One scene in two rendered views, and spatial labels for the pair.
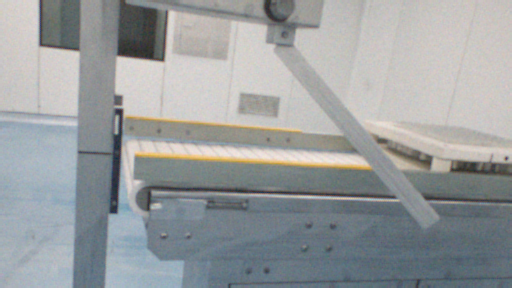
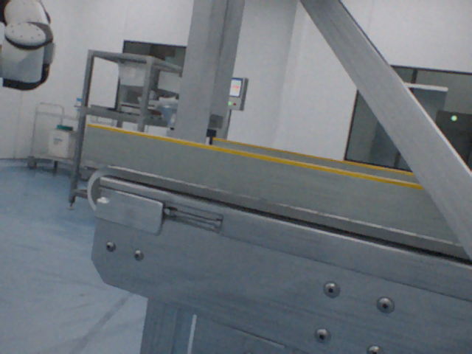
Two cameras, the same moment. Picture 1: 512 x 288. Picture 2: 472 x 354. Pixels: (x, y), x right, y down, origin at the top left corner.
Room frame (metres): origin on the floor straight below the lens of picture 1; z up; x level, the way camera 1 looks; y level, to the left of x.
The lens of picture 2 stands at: (0.31, -0.26, 1.00)
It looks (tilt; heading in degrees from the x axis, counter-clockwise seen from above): 6 degrees down; 41
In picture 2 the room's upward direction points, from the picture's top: 10 degrees clockwise
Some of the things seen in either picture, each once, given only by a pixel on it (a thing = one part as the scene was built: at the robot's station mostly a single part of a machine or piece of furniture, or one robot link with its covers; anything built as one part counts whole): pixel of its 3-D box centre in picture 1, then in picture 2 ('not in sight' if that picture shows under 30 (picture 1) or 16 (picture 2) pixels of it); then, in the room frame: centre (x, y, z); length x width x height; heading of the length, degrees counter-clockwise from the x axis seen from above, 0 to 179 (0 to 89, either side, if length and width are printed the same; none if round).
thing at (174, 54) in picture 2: not in sight; (157, 84); (4.43, 5.01, 1.43); 1.32 x 0.01 x 1.11; 109
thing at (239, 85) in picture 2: not in sight; (225, 117); (2.87, 2.16, 1.07); 0.23 x 0.10 x 0.62; 109
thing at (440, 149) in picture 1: (454, 141); not in sight; (0.87, -0.37, 1.01); 0.25 x 0.24 x 0.02; 18
